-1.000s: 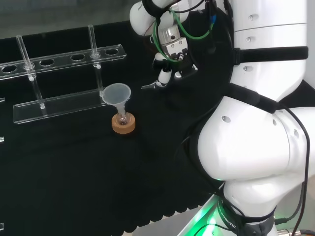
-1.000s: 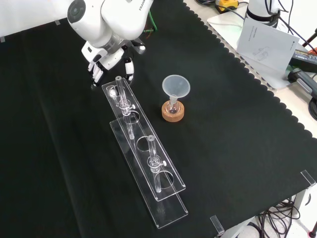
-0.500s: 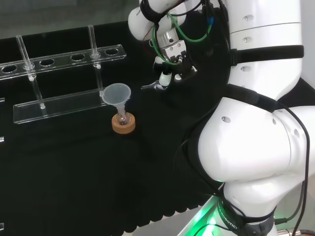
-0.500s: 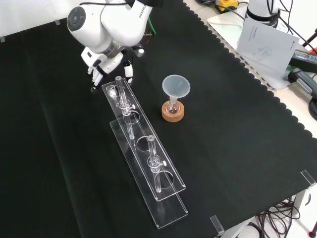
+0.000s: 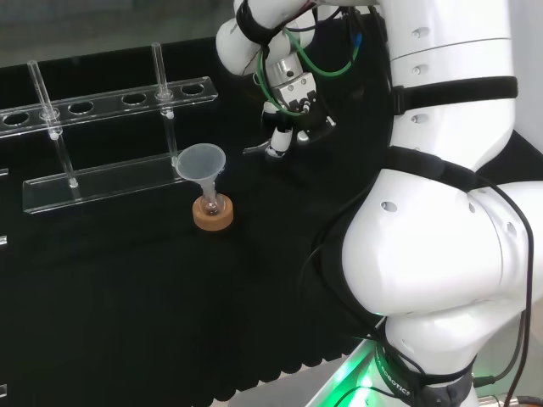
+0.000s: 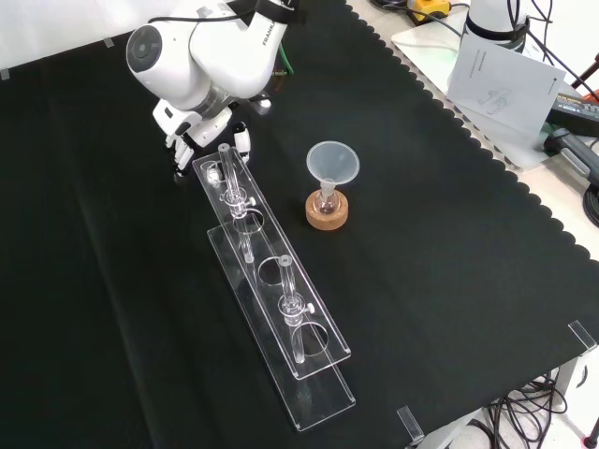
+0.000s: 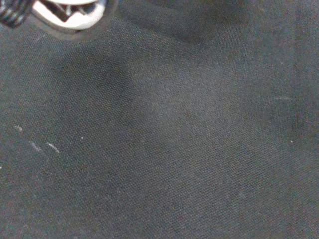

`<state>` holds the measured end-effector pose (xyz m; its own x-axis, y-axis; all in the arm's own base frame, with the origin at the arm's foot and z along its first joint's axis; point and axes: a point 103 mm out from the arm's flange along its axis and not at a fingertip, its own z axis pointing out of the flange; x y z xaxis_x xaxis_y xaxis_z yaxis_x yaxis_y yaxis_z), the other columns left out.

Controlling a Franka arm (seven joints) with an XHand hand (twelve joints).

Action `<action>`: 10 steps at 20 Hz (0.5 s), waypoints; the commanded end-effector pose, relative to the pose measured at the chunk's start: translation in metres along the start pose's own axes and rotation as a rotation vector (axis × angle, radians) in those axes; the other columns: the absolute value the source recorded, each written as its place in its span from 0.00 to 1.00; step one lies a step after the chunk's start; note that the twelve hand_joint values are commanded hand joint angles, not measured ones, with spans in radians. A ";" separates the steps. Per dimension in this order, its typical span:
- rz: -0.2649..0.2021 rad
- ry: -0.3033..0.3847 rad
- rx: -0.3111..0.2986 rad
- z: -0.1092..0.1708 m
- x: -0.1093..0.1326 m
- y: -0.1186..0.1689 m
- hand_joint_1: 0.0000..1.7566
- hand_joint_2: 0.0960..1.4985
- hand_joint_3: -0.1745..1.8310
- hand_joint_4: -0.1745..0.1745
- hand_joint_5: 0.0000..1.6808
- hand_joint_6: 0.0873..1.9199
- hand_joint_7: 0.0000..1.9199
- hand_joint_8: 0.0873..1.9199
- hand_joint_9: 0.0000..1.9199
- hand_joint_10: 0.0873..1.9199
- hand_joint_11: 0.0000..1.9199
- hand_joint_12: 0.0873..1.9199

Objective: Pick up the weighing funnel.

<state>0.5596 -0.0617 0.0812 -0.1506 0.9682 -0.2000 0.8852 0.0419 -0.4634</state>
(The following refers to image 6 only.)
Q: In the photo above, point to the white paper booklet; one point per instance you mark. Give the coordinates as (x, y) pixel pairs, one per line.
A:
(505, 89)

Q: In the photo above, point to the clear cloth clip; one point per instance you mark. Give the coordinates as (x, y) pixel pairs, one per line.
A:
(410, 424)
(583, 335)

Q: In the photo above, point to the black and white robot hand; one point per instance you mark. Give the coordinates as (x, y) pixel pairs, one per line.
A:
(206, 126)

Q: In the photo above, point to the small clear weighing funnel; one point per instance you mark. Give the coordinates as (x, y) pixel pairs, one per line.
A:
(213, 176)

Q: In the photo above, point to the grey tape strip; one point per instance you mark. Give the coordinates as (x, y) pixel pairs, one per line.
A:
(4, 74)
(108, 43)

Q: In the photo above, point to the black power supply brick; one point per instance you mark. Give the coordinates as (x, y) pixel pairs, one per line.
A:
(576, 108)

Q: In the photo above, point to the clear acrylic funnel stand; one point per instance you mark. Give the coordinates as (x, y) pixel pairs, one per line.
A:
(281, 290)

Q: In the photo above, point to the black bench cloth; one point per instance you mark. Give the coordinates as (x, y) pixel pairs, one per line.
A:
(421, 262)

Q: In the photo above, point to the grey table leg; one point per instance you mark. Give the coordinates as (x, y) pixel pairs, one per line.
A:
(567, 379)

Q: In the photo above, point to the red and black tripod leg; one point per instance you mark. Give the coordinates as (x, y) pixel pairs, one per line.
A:
(584, 77)

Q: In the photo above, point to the translucent plastic funnel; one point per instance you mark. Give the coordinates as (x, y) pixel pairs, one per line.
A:
(332, 162)

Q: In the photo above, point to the pale board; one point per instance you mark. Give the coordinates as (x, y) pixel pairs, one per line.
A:
(423, 47)

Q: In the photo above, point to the yellow stop button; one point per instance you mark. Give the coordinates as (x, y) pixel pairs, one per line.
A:
(428, 7)

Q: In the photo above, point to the small round-bottom glass flask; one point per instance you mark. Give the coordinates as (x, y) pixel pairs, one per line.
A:
(326, 202)

